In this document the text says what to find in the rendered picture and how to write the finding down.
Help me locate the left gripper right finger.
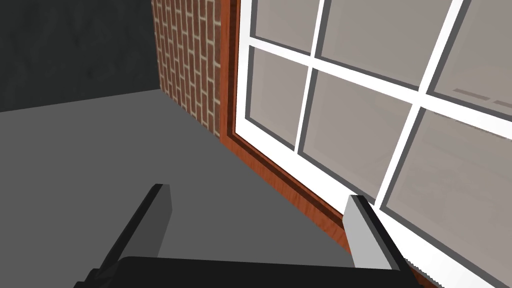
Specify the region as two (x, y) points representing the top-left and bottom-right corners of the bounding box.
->
(342, 194), (411, 272)

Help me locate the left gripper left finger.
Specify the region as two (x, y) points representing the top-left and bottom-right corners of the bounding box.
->
(97, 183), (173, 275)

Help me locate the white glazed door leaf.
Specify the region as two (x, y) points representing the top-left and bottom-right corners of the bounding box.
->
(234, 0), (512, 288)

